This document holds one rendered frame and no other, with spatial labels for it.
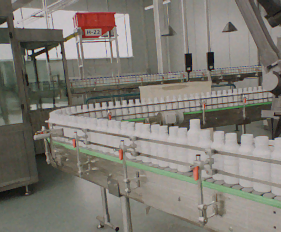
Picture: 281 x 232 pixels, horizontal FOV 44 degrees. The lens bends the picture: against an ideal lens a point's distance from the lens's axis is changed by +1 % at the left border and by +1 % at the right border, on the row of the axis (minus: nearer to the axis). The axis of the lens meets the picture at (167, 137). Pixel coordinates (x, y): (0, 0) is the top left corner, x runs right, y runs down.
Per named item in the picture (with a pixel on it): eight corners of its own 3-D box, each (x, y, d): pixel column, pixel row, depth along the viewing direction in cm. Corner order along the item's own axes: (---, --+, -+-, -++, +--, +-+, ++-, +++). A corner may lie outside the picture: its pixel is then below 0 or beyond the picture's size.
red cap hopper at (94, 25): (90, 139, 787) (74, 11, 735) (86, 135, 853) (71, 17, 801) (129, 133, 820) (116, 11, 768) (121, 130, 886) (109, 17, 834)
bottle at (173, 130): (187, 167, 136) (184, 126, 133) (177, 170, 131) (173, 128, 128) (176, 164, 140) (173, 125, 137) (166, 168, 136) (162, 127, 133)
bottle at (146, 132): (154, 163, 145) (150, 125, 142) (140, 163, 146) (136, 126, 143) (157, 159, 151) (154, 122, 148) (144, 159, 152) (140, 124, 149)
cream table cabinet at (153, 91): (198, 143, 654) (194, 81, 632) (214, 148, 597) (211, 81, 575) (144, 152, 615) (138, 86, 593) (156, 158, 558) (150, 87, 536)
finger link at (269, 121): (280, 140, 113) (286, 112, 113) (262, 138, 118) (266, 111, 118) (291, 143, 117) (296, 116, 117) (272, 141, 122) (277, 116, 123)
